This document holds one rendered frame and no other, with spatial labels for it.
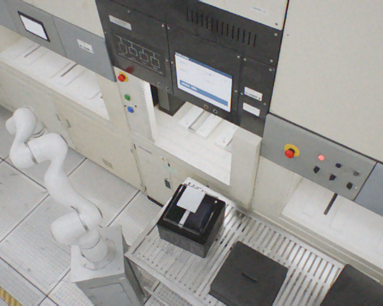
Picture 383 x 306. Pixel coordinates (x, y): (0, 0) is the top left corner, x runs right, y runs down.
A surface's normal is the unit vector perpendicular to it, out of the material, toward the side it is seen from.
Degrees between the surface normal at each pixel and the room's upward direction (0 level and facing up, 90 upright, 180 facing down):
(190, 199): 0
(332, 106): 90
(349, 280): 0
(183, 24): 90
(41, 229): 0
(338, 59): 90
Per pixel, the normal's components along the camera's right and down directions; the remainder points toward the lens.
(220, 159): -0.04, -0.58
